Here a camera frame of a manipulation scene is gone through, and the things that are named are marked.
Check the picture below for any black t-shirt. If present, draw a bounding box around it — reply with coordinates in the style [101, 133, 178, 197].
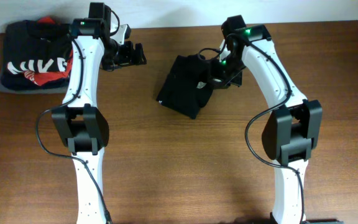
[156, 54, 223, 119]

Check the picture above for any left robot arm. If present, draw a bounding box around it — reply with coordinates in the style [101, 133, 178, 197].
[51, 2, 147, 223]

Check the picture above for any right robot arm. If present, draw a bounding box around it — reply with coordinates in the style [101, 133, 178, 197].
[208, 15, 323, 223]

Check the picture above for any grey folded shirt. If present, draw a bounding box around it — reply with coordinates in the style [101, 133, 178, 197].
[0, 33, 74, 95]

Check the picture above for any red folded shirt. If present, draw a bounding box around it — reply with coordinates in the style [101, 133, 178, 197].
[23, 16, 73, 88]

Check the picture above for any black Nike folded shirt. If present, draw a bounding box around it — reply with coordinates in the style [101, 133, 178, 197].
[3, 20, 72, 75]

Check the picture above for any navy folded shirt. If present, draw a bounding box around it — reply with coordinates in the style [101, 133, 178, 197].
[0, 39, 74, 91]

